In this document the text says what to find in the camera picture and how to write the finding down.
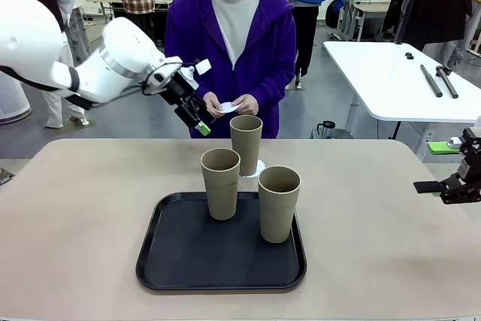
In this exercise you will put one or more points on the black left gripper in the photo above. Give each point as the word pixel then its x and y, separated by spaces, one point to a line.
pixel 171 86

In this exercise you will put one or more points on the black rod with clamp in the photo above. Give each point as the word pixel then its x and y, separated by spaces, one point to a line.
pixel 449 84

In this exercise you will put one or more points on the person in white top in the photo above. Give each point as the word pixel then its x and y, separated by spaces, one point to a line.
pixel 80 35

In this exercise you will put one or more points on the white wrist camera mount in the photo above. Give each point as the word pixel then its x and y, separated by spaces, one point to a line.
pixel 454 142
pixel 203 67

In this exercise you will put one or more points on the plain black metal rod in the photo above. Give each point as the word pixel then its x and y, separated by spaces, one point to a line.
pixel 432 81

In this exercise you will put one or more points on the purple-sleeved left forearm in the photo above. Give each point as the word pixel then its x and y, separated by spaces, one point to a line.
pixel 274 80

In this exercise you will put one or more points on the person's right hand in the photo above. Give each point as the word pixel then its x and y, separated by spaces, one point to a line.
pixel 211 105

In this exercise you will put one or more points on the tall beige cup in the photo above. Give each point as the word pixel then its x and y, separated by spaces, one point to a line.
pixel 276 212
pixel 246 144
pixel 221 193

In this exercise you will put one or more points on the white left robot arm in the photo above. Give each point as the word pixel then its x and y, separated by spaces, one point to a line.
pixel 30 24

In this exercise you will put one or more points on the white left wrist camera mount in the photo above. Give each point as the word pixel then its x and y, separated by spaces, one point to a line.
pixel 203 67

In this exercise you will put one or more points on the black plastic serving tray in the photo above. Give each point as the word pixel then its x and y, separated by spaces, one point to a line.
pixel 210 261

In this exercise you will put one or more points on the black hanging bag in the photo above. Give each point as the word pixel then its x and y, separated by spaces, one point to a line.
pixel 332 14

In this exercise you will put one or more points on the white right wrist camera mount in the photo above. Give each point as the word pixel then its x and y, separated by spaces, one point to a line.
pixel 454 142

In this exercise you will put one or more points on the black hanging coat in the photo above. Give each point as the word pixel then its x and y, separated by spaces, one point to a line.
pixel 432 5

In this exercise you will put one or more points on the white scalloped paper coaster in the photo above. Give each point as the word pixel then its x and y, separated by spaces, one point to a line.
pixel 228 108
pixel 262 167

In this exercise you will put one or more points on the purple-sleeved right forearm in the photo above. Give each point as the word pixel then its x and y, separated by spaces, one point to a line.
pixel 210 84

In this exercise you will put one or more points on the white-framed background desk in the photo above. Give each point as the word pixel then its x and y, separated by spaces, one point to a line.
pixel 370 4

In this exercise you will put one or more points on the person in purple hoodie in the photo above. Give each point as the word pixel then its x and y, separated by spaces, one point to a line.
pixel 263 46

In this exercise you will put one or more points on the person's left hand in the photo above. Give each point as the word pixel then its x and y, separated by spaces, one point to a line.
pixel 248 105

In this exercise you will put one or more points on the black jug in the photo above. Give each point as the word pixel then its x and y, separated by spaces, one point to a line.
pixel 326 127

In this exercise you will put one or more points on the white side table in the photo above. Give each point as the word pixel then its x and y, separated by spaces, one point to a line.
pixel 387 80

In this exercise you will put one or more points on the small black clamp piece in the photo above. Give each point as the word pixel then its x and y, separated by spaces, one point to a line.
pixel 409 55

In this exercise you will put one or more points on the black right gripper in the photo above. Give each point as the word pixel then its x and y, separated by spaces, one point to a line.
pixel 472 168

